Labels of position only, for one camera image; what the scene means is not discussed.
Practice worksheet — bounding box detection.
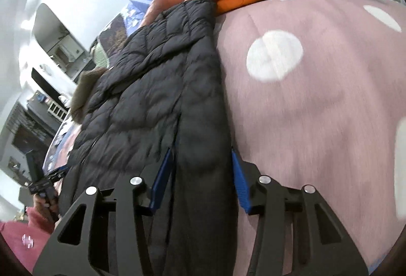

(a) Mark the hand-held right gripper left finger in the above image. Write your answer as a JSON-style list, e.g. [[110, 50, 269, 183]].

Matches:
[[33, 148, 175, 276]]

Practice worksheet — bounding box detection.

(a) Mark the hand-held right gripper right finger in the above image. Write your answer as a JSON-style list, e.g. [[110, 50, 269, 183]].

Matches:
[[231, 150, 369, 276]]

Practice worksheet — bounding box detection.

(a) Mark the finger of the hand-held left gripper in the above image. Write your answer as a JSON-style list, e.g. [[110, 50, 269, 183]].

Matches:
[[49, 165, 69, 180]]

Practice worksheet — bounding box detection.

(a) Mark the black hooded puffer jacket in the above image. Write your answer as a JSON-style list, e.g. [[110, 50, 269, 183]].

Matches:
[[57, 0, 242, 276]]

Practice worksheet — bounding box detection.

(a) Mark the person's left hand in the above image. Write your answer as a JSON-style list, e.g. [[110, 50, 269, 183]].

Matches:
[[33, 195, 59, 231]]

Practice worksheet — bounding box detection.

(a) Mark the brown plush bear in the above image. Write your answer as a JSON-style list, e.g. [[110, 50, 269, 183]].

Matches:
[[70, 68, 107, 123]]

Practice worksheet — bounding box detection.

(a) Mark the pink polka dot blanket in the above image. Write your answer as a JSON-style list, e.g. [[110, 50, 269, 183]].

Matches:
[[47, 0, 406, 276]]

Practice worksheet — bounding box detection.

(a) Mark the purple branch-print blanket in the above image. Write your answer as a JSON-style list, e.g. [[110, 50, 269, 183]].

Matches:
[[94, 14, 141, 55]]

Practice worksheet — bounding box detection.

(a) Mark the pink folded garment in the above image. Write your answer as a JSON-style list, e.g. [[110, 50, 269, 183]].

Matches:
[[139, 0, 198, 27]]

